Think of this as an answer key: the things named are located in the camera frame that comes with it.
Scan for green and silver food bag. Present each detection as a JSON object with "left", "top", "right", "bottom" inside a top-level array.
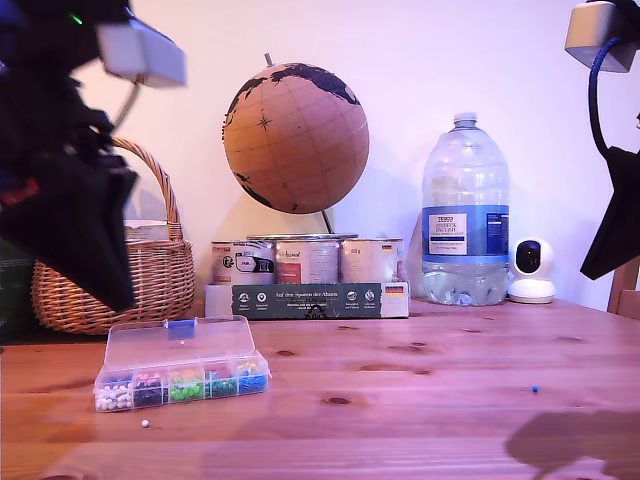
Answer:
[{"left": 0, "top": 239, "right": 39, "bottom": 344}]

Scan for wooden chair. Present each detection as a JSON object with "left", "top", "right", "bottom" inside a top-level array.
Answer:
[{"left": 607, "top": 254, "right": 640, "bottom": 321}]

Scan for white carton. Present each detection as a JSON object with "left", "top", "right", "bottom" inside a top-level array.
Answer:
[{"left": 122, "top": 219, "right": 171, "bottom": 241}]

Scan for large clear water bottle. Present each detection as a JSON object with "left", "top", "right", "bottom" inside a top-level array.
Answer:
[{"left": 421, "top": 112, "right": 512, "bottom": 307}]

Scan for clear plastic pin organizer box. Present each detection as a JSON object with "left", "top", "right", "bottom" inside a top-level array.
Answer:
[{"left": 93, "top": 317, "right": 271, "bottom": 414}]

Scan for cork globe on metal stand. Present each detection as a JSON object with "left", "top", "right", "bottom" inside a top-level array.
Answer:
[{"left": 221, "top": 52, "right": 371, "bottom": 242}]

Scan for tin can with red label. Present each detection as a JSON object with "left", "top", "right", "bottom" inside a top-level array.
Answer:
[{"left": 274, "top": 238, "right": 342, "bottom": 285}]

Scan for green cardboard can tray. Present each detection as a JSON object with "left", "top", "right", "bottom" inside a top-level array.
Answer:
[{"left": 204, "top": 280, "right": 411, "bottom": 321}]

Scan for tin can with flag label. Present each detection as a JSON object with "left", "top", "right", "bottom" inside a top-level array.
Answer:
[{"left": 340, "top": 237, "right": 405, "bottom": 284}]

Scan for blue camera cable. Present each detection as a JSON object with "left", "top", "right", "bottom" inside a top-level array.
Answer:
[{"left": 588, "top": 39, "right": 621, "bottom": 151}]

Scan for wicker basket with handle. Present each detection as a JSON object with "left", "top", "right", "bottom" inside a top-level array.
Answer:
[{"left": 30, "top": 137, "right": 196, "bottom": 336}]

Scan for small white round camera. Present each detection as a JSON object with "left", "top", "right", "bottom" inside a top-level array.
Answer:
[{"left": 508, "top": 236, "right": 557, "bottom": 305}]

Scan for pale camera cable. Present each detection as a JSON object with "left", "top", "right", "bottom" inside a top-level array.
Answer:
[{"left": 113, "top": 74, "right": 146, "bottom": 130}]

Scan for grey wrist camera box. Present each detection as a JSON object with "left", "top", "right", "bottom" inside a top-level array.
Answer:
[
  {"left": 97, "top": 19, "right": 187, "bottom": 89},
  {"left": 564, "top": 2, "right": 640, "bottom": 74}
]

